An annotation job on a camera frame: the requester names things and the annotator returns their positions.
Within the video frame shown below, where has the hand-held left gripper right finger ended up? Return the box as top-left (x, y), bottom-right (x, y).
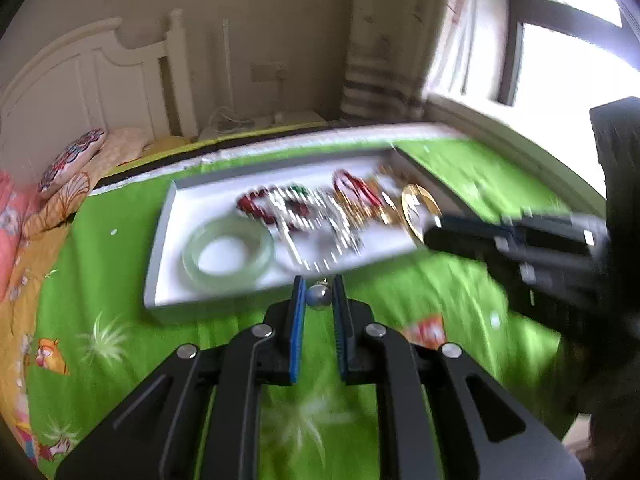
top-left (332, 274), bottom-right (586, 480)

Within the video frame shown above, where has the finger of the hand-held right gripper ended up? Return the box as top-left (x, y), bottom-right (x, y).
top-left (422, 212), bottom-right (521, 263)

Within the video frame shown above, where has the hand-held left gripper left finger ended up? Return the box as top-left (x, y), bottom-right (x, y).
top-left (55, 275), bottom-right (307, 480)

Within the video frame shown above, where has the pearl pendant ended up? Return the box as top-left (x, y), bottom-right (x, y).
top-left (306, 280), bottom-right (332, 309)

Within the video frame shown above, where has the gold bangle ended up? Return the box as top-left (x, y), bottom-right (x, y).
top-left (400, 184), bottom-right (443, 241)

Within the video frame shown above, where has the rhinestone necklace with green gems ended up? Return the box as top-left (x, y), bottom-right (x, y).
top-left (260, 185), bottom-right (366, 268)

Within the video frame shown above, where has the grey shallow tray box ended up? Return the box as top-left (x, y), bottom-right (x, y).
top-left (144, 146), bottom-right (466, 326)

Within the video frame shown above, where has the person's right forearm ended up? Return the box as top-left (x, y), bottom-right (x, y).
top-left (557, 305), bottom-right (640, 480)

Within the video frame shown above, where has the white window sill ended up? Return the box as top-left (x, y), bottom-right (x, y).
top-left (425, 92), bottom-right (608, 211)

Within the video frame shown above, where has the pale green jade bangle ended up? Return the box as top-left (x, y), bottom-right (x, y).
top-left (182, 219), bottom-right (277, 291)

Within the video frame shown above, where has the green printed cloth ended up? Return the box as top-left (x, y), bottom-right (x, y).
top-left (25, 122), bottom-right (601, 480)

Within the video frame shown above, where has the striped printed curtain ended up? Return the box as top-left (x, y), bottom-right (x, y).
top-left (340, 0), bottom-right (451, 121)

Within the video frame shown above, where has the beige pillow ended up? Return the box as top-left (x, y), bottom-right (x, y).
top-left (95, 127), bottom-right (156, 166)

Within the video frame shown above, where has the yellow printed bedsheet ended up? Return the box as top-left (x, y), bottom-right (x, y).
top-left (0, 137), bottom-right (201, 471)

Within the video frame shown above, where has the colourful patterned pillow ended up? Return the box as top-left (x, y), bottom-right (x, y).
top-left (37, 128), bottom-right (107, 196)

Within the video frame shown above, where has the pink floral quilt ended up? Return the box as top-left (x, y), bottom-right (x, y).
top-left (0, 170), bottom-right (36, 301)

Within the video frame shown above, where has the white headboard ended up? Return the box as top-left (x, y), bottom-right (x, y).
top-left (0, 8), bottom-right (198, 141)

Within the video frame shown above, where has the red cord bracelet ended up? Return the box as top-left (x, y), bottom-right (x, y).
top-left (332, 170), bottom-right (386, 211)

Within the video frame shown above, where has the red bead bracelet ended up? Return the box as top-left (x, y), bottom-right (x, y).
top-left (236, 187), bottom-right (311, 226)

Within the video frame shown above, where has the dark window frame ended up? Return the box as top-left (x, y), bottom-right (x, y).
top-left (500, 0), bottom-right (640, 106)

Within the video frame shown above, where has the white cable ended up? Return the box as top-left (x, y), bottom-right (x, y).
top-left (210, 107), bottom-right (251, 133)

